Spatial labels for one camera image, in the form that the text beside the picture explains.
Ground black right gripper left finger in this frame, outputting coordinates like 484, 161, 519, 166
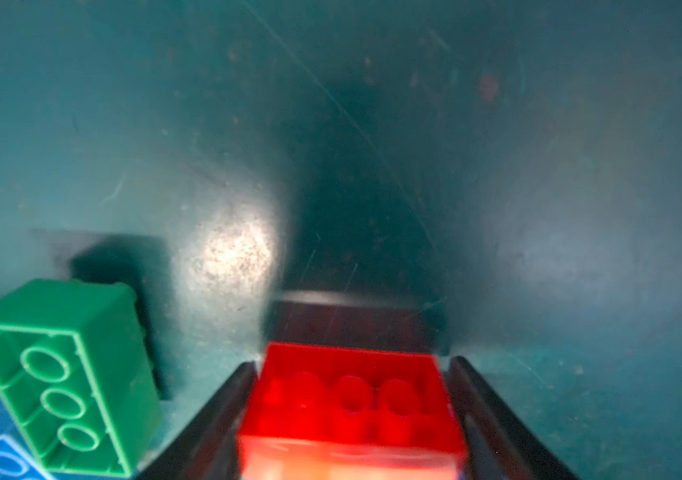
138, 361, 257, 480

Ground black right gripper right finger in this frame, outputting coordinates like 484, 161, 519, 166
445, 356, 578, 480

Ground red lego brick stack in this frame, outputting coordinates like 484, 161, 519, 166
236, 342, 469, 479

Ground green lego brick centre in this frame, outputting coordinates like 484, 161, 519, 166
0, 280, 162, 478

